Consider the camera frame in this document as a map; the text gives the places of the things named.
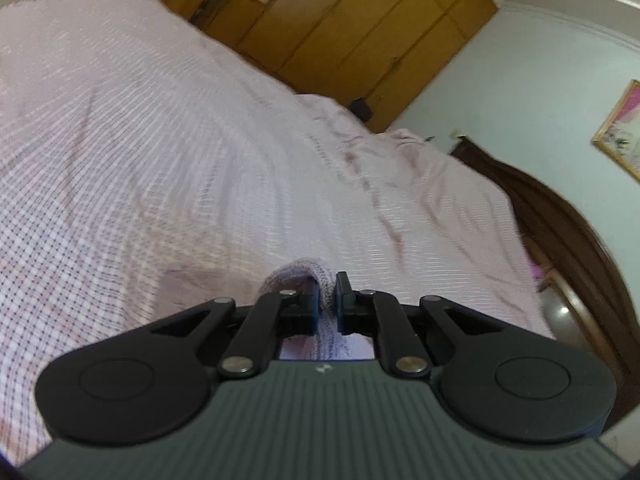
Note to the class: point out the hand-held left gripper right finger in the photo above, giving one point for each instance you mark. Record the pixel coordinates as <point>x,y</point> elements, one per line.
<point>346,310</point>

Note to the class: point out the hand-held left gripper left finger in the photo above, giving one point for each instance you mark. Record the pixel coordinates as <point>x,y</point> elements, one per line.
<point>300,317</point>

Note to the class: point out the lilac knit cardigan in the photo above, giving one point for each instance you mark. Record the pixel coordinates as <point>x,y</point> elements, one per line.
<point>300,271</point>

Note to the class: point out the purple cloth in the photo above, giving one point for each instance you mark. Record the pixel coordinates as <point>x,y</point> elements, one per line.
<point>537,269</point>

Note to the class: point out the small black object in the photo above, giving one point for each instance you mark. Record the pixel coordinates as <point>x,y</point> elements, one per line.
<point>361,109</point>

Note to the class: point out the pink checked bed sheet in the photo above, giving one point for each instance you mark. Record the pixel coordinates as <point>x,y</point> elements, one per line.
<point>175,150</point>

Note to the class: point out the dark wooden headboard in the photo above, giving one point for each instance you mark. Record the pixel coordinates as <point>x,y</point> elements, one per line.
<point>565,230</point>

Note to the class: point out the wooden wardrobe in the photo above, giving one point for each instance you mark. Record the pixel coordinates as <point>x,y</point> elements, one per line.
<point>360,25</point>

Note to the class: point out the gold framed picture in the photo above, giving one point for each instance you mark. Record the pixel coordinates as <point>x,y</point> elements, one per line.
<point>622,130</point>

